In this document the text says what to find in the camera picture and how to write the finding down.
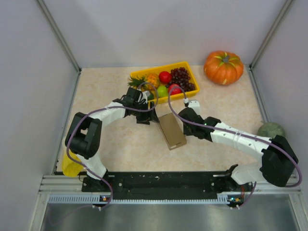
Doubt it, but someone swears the brown cardboard express box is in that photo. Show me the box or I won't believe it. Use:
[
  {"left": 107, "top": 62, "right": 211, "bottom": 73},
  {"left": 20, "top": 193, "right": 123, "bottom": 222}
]
[{"left": 159, "top": 113, "right": 187, "bottom": 150}]

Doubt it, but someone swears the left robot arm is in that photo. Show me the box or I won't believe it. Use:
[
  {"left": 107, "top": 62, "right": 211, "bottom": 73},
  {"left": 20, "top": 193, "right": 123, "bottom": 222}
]
[{"left": 65, "top": 88, "right": 159, "bottom": 189}]

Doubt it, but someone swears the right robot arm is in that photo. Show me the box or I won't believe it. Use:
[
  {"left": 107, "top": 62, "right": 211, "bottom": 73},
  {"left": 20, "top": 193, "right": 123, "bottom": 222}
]
[{"left": 178, "top": 107, "right": 298, "bottom": 187}]

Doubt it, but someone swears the dark green lime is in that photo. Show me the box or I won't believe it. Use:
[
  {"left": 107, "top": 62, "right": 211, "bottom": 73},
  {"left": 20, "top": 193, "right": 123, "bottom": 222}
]
[{"left": 147, "top": 91, "right": 154, "bottom": 101}]

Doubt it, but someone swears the green pear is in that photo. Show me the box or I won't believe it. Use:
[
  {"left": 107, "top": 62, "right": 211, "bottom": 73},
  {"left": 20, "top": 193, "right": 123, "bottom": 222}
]
[{"left": 157, "top": 85, "right": 168, "bottom": 98}]

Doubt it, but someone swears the red apple front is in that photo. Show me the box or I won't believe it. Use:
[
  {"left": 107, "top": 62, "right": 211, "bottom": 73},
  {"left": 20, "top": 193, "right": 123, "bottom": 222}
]
[{"left": 168, "top": 84, "right": 182, "bottom": 95}]

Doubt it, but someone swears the red apple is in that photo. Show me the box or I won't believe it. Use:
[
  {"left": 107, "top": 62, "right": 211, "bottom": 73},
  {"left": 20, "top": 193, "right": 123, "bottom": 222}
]
[
  {"left": 158, "top": 71, "right": 172, "bottom": 84},
  {"left": 168, "top": 84, "right": 182, "bottom": 95}
]

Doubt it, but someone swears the toy pineapple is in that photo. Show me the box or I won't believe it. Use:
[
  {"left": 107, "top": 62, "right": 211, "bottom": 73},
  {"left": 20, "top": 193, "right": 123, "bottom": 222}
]
[{"left": 128, "top": 73, "right": 160, "bottom": 91}]

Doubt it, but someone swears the red apple back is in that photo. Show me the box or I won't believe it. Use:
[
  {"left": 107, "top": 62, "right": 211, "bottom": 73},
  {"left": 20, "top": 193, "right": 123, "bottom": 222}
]
[{"left": 158, "top": 71, "right": 172, "bottom": 84}]

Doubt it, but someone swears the yellow plastic tray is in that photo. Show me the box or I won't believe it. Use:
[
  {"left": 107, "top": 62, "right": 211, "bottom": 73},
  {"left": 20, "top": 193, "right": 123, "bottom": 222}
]
[{"left": 128, "top": 61, "right": 200, "bottom": 103}]

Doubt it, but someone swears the purple grape bunch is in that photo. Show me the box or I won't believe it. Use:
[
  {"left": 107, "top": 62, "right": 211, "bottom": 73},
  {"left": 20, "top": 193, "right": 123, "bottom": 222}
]
[{"left": 166, "top": 67, "right": 196, "bottom": 92}]

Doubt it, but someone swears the orange pumpkin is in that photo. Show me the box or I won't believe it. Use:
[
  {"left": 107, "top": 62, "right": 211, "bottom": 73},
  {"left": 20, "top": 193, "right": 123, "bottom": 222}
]
[{"left": 203, "top": 51, "right": 244, "bottom": 86}]

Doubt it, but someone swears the green melon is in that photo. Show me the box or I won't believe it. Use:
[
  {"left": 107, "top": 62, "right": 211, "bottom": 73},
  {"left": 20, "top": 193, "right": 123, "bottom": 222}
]
[{"left": 257, "top": 122, "right": 285, "bottom": 138}]

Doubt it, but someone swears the yellow mesh bag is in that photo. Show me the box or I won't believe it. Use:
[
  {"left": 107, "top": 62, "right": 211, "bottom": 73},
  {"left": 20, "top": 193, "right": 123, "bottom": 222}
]
[{"left": 62, "top": 150, "right": 83, "bottom": 178}]

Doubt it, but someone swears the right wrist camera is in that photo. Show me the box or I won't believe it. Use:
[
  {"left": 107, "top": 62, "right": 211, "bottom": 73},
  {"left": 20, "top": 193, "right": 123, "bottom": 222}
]
[{"left": 183, "top": 98, "right": 200, "bottom": 115}]

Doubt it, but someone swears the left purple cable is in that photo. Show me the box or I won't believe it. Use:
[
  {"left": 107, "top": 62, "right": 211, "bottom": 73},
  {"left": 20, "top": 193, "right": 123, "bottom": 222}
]
[{"left": 66, "top": 82, "right": 159, "bottom": 210}]

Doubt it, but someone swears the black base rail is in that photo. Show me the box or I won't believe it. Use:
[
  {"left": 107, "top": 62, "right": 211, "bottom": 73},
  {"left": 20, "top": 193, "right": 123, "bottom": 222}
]
[{"left": 81, "top": 171, "right": 252, "bottom": 200}]

